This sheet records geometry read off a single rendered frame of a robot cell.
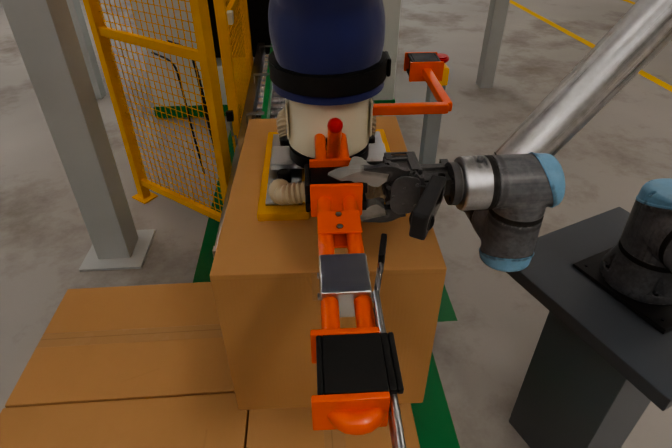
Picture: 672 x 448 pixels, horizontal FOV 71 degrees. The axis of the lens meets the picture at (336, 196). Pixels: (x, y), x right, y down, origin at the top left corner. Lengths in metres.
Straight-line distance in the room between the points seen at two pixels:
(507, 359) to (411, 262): 1.35
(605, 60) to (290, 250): 0.63
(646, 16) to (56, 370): 1.52
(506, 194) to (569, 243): 0.73
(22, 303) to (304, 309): 1.92
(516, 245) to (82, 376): 1.12
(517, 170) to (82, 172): 1.96
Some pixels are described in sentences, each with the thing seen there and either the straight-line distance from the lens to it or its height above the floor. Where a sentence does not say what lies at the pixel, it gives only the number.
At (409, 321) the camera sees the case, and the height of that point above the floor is 0.94.
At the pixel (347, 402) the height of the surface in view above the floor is 1.22.
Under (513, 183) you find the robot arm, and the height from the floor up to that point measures 1.22.
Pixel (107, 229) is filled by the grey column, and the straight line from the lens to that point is 2.54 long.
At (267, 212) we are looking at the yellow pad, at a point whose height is 1.09.
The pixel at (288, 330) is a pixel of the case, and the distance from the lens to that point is 0.91.
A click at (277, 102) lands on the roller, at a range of 2.80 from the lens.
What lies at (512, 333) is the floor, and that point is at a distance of 2.23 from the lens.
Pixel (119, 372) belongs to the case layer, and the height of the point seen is 0.54.
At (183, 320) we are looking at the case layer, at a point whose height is 0.54.
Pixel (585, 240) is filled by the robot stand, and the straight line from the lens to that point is 1.54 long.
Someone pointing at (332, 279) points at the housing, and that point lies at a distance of 0.58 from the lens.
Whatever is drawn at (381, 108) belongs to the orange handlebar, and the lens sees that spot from 1.02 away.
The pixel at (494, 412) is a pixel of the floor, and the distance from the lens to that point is 1.98.
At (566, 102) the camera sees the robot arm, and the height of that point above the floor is 1.28.
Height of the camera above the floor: 1.62
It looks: 34 degrees down
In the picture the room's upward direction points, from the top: straight up
